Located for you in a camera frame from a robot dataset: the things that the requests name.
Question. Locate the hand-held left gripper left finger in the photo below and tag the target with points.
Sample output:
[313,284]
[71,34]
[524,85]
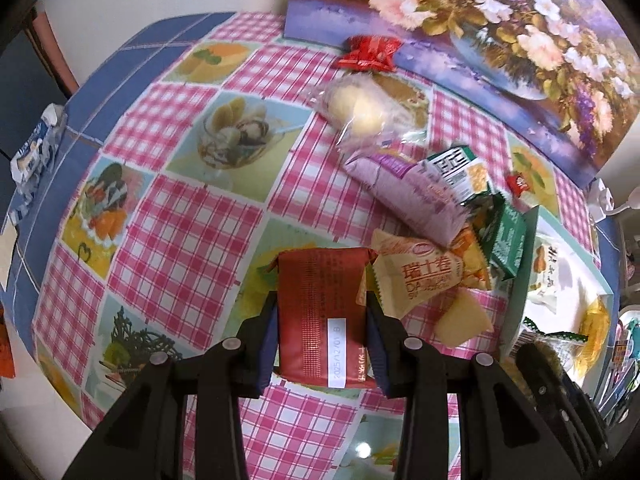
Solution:
[269,355]

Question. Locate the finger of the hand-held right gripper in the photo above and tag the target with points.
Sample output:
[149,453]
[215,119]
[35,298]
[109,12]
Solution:
[547,385]

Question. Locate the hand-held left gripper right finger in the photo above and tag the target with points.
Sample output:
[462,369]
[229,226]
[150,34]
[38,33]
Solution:
[380,355]

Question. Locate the red-brown snack packet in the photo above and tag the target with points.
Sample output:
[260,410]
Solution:
[320,300]

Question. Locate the beige roll cake packet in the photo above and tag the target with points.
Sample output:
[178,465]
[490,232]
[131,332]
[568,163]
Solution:
[420,275]

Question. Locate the pale yellow cake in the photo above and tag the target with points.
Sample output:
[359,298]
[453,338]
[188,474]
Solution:
[462,320]

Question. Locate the white box with teal rim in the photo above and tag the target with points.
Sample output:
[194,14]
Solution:
[570,280]

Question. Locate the green and white snack packet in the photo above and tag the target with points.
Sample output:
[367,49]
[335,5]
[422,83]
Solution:
[457,170]

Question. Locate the small red candy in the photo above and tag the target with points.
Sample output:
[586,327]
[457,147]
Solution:
[518,184]

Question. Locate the clear packet with green edge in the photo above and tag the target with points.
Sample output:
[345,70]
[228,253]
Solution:
[550,342]

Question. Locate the yellow snack packet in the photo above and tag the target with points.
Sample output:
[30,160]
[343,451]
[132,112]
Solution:
[595,330]

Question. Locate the white nut-print packet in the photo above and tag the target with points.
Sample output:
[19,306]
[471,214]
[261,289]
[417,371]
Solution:
[542,280]

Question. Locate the orange snack packet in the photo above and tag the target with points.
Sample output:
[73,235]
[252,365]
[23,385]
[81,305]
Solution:
[475,260]

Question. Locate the dark green snack packet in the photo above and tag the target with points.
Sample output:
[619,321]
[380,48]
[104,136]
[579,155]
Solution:
[507,240]

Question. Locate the pink checked tablecloth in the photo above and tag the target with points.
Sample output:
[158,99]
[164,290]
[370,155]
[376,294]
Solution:
[165,240]

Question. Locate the purple snack packet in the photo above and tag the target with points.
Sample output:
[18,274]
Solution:
[405,195]

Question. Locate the clear-wrapped round pastry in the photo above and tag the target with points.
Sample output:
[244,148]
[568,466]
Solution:
[355,105]

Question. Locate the orange object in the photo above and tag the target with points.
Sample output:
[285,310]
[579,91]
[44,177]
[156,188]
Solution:
[6,355]

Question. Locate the red candy packet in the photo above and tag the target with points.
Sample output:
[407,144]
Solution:
[370,52]

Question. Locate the blue and white tissue pack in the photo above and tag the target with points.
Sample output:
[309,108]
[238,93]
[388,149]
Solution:
[37,145]

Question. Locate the floral painting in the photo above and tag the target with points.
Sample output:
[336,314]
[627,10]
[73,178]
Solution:
[450,10]

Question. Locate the brown wooden chair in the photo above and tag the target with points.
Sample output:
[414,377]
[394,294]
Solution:
[55,50]

